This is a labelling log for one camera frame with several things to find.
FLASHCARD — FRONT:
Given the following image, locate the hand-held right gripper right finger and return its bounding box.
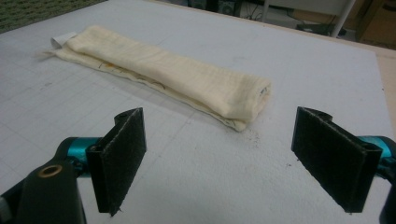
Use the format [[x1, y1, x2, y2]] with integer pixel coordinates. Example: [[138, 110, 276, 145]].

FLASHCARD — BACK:
[[290, 105, 392, 214]]

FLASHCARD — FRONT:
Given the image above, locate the cream cloth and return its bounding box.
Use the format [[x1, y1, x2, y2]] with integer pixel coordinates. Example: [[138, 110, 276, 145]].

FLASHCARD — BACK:
[[39, 24, 273, 133]]

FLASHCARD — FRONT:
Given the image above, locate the white metal stand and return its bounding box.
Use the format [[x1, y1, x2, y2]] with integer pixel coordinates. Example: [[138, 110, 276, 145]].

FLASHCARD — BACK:
[[261, 0, 357, 38]]

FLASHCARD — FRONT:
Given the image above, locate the brown cardboard box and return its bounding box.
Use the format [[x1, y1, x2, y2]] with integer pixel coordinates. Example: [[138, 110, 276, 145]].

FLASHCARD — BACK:
[[355, 0, 396, 49]]

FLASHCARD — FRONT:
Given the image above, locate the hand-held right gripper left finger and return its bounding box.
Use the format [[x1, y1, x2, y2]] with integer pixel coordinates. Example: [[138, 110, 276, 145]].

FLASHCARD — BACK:
[[56, 107, 148, 217]]

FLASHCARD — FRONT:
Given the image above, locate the green woven mat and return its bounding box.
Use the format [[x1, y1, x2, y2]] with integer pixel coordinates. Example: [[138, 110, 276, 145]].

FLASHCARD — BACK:
[[0, 0, 106, 35]]

